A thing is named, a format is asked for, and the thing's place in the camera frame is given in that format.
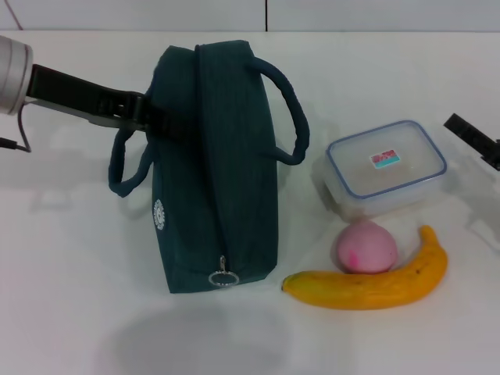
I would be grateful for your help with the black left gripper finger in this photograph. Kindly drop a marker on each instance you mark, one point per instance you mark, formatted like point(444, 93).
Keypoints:
point(172, 123)

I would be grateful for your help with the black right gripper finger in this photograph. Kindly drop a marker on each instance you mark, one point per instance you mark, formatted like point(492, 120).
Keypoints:
point(480, 142)

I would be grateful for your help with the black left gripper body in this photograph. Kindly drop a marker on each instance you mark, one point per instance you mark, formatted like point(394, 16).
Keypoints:
point(90, 101)

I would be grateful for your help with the dark teal insulated lunch bag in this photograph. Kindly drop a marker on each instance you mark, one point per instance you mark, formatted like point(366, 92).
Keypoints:
point(222, 164)

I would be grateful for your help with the clear plastic lunch box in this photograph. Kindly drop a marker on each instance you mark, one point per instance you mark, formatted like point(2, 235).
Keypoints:
point(386, 168)

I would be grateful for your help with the pink peach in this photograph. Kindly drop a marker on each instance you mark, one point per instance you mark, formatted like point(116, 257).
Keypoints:
point(367, 250)

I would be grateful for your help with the yellow banana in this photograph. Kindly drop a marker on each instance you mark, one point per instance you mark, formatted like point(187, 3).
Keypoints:
point(371, 289)

